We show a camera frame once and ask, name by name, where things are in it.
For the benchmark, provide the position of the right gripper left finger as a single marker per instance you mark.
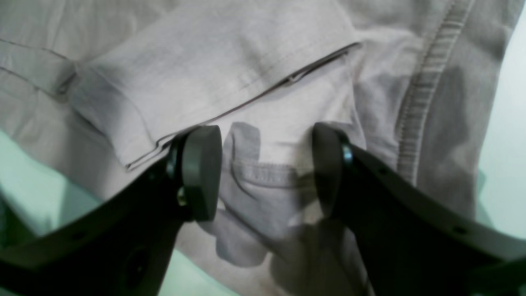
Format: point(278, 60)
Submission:
point(124, 246)

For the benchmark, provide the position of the pink T-shirt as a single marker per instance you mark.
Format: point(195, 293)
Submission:
point(96, 89)

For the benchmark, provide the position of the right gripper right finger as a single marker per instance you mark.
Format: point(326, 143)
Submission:
point(410, 244)

